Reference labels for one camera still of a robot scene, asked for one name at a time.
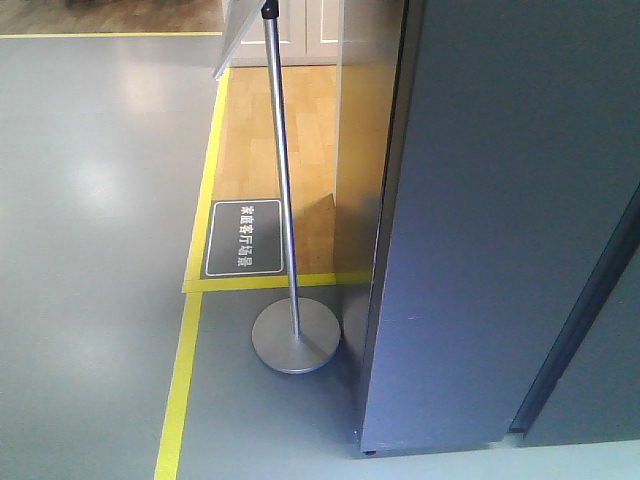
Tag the dark grey fridge body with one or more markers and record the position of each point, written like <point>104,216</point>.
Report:
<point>587,390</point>

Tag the dark floor sign sticker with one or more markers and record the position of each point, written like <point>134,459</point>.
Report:
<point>244,238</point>

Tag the white double door wardrobe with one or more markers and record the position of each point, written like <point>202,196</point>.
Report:
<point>309,33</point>

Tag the silver sign stand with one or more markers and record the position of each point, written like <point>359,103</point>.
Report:
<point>296,335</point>

